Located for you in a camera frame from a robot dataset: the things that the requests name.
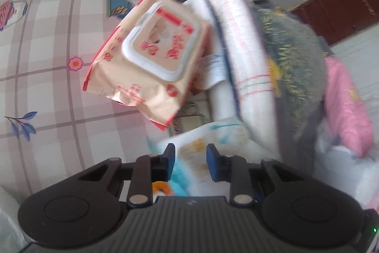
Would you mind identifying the dark red wooden cabinet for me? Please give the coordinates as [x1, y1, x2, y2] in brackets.
[288, 0, 379, 46]

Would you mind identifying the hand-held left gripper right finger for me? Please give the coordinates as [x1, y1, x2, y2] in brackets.
[206, 144, 302, 207]

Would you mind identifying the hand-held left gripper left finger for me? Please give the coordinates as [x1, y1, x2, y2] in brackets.
[77, 143, 176, 208]

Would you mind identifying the pink cloth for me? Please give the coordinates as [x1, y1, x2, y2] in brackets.
[324, 57, 374, 158]

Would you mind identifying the dark floral cloth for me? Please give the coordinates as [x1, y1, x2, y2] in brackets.
[252, 5, 329, 165]

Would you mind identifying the orange wet wipes pack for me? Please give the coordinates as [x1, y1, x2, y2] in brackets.
[82, 0, 212, 131]

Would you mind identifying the rolled white striped towel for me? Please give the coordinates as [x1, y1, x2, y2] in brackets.
[180, 0, 283, 161]

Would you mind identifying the white printed tissue pack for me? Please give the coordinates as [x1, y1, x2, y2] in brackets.
[147, 120, 280, 198]

